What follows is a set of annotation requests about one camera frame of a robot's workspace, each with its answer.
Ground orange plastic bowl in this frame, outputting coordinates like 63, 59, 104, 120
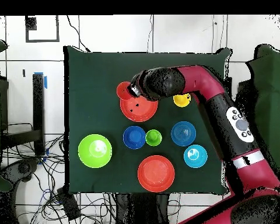
120, 94, 159, 123
137, 155, 176, 193

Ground orange plastic cup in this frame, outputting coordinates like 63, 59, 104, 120
115, 81, 134, 101

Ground dark blue plastic bowl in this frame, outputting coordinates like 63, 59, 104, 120
122, 125, 147, 150

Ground green plastic cup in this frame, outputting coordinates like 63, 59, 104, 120
145, 129, 163, 147

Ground blue ribbed plastic bowl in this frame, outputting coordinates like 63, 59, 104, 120
170, 120, 197, 147

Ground yellow plastic cup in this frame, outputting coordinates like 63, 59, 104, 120
173, 93, 192, 109

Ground green plastic bowl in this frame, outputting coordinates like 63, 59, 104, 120
78, 134, 113, 169

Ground light blue plastic bowl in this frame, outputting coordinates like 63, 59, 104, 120
183, 144, 209, 169

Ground dark green tablecloth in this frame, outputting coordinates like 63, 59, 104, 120
63, 45, 233, 195

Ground blue tape strip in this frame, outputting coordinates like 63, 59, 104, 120
34, 71, 48, 90

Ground black power brick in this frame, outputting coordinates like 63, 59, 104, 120
57, 187, 82, 221

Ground black cable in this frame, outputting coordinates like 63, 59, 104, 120
66, 15, 91, 53

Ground tangled floor cables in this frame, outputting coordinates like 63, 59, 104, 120
2, 134, 117, 224

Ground black metal post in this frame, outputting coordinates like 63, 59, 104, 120
224, 76, 233, 94
32, 72, 46, 156

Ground grey pedestal foot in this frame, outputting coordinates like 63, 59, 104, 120
0, 157, 41, 183

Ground black square frame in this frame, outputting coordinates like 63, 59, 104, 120
24, 15, 60, 43

